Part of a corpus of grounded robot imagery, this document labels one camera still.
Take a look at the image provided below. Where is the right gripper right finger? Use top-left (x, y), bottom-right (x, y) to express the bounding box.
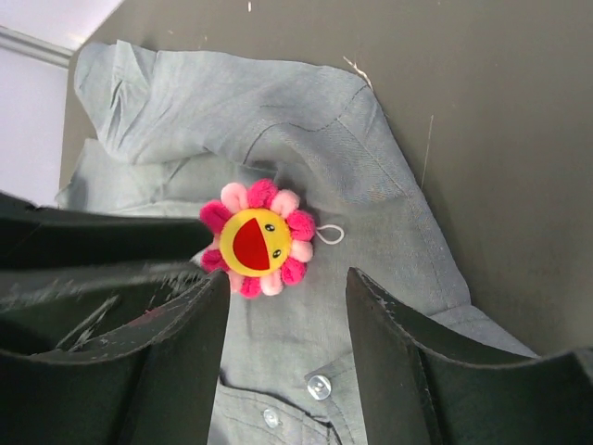
top-left (346, 268), bottom-right (592, 444)

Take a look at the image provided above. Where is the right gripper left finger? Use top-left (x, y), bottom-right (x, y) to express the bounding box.
top-left (1, 269), bottom-right (230, 444)

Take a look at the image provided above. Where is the grey button-up shirt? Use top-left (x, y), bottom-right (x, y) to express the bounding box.
top-left (57, 42), bottom-right (529, 444)

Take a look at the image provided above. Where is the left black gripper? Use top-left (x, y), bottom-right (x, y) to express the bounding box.
top-left (1, 195), bottom-right (212, 355)

